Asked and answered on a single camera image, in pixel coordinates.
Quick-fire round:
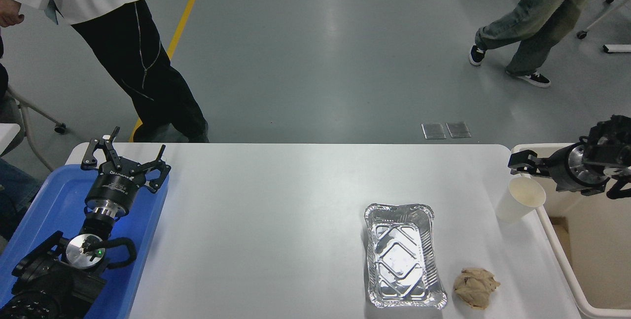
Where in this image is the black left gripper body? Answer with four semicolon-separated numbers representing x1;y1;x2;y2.
84;160;149;213

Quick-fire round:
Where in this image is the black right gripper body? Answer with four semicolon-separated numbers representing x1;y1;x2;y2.
542;146;575;192

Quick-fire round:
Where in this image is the white paper cup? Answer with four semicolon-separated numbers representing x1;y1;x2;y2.
495;176;547;224

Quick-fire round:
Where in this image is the person's hand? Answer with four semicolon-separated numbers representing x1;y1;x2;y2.
0;0;25;28

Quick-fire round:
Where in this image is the grey metal chair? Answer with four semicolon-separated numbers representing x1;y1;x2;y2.
6;87;68;172

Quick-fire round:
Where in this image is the blue plastic tray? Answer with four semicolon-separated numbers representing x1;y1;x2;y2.
0;164;170;319

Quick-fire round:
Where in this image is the metal floor plate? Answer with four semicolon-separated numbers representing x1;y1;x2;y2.
446;121;472;139
421;123;447;140

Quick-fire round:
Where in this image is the person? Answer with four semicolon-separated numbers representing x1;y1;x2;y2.
0;0;210;143
468;0;610;88

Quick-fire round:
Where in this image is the large pale bin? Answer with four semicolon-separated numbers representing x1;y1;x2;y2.
511;143;631;319

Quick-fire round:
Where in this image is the white side table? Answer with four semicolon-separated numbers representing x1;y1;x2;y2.
0;123;22;155

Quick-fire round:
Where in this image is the crumpled tan paper ball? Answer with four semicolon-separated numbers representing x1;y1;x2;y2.
453;267;501;310

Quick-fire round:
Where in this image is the rectangular foil tray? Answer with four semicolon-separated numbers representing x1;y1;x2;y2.
364;203;448;310

